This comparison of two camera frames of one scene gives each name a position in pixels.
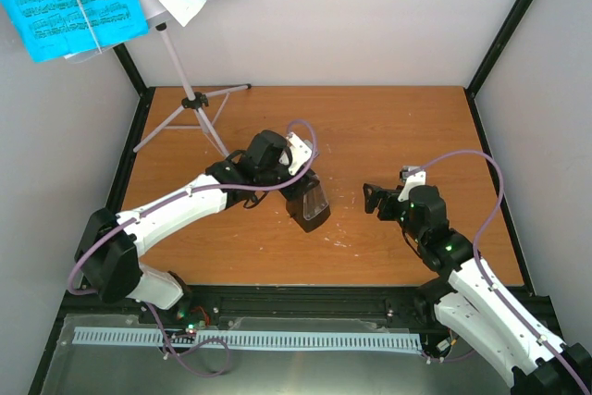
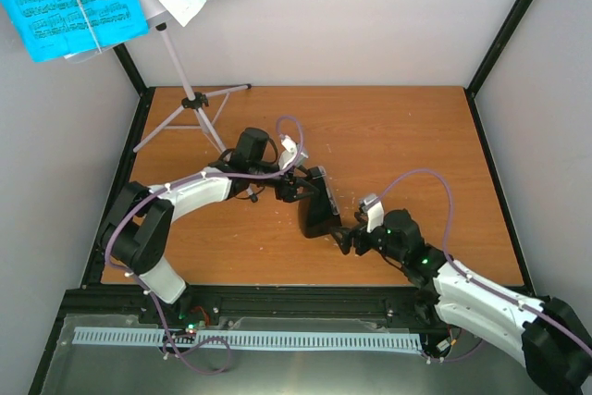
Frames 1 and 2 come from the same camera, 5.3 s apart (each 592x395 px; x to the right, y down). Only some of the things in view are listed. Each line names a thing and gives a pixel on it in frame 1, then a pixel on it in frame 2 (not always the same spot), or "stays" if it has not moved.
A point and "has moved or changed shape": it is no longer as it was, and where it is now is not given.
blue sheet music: (71, 4) stays
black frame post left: (145, 95) stays
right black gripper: (388, 195) -> (358, 231)
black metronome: (310, 210) has moved or changed shape
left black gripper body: (293, 193) stays
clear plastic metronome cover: (314, 202) -> (321, 172)
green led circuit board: (191, 319) stays
